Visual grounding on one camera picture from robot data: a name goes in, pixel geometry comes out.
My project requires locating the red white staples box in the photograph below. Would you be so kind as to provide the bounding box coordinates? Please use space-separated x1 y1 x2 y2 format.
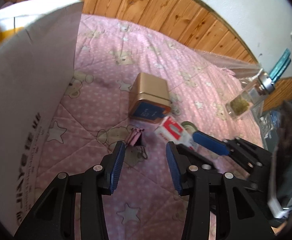
154 115 199 151

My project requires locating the green tape roll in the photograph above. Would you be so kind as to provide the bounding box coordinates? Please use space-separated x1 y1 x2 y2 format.
181 121 198 134

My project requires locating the glass tea bottle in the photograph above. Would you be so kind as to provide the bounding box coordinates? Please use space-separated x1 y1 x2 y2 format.
224 48 292 120

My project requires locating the gold tin box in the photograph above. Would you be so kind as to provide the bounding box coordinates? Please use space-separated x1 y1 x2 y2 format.
128 73 171 124

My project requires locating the pink binder clip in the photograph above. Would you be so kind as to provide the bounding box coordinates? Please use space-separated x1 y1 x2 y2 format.
125 128 148 160

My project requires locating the pink bear quilt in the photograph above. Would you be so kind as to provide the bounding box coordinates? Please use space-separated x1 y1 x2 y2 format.
35 14 262 239

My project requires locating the white cardboard box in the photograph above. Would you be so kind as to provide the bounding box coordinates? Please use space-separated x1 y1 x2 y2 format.
0 0 83 235

